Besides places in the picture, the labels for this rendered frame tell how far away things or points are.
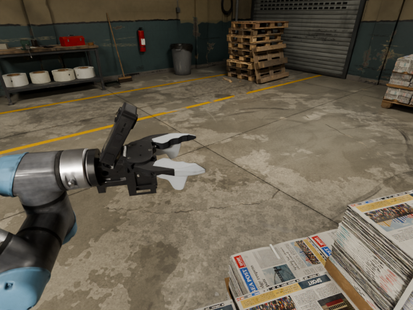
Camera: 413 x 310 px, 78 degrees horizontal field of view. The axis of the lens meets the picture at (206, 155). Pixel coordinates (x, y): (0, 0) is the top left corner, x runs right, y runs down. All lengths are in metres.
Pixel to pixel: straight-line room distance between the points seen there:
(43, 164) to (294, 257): 0.97
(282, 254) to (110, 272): 1.17
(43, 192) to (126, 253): 1.50
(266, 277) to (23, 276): 0.83
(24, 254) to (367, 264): 0.68
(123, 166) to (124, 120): 0.10
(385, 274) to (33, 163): 0.72
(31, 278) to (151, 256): 1.51
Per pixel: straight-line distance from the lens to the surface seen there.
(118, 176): 0.52
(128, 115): 0.44
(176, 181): 0.48
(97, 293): 1.87
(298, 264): 1.16
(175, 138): 0.53
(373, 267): 0.73
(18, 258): 0.49
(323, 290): 0.83
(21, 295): 0.48
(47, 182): 0.52
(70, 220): 0.60
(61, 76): 6.10
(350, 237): 0.74
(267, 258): 1.15
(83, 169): 0.50
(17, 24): 6.59
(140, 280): 1.84
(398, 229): 0.70
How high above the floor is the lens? 1.47
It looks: 29 degrees down
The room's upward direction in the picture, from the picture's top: straight up
